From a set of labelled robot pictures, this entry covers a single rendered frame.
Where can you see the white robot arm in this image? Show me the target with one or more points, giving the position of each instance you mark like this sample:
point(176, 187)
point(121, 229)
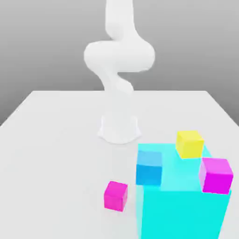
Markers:
point(119, 56)

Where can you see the small blue cube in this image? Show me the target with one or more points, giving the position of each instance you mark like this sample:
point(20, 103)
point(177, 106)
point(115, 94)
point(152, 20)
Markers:
point(148, 173)

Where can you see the small yellow cube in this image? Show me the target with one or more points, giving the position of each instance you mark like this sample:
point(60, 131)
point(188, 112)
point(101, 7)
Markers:
point(189, 145)

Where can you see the small pink cube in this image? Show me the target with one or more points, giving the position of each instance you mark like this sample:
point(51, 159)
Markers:
point(115, 197)

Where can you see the small magenta cube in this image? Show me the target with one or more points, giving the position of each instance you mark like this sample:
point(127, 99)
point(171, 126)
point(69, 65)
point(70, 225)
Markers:
point(216, 177)

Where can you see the large cyan box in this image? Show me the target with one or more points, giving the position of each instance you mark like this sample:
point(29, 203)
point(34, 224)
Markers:
point(179, 211)

